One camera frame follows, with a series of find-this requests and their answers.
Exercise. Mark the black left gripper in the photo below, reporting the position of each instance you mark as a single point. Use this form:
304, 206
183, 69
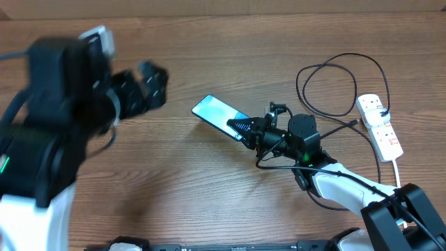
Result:
136, 102

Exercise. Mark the white charger plug adapter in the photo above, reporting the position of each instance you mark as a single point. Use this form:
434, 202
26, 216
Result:
373, 118

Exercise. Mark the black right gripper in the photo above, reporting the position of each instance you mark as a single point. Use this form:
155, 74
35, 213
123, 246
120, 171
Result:
255, 127

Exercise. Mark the blue Galaxy smartphone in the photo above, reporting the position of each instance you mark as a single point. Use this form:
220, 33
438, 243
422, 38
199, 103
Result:
216, 113

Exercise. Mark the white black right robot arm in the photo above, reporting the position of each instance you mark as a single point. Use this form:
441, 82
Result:
395, 218

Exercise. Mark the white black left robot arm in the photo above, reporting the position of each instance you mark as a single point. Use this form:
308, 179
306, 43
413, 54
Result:
72, 96

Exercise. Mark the white power strip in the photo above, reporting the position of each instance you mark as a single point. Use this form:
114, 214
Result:
383, 137

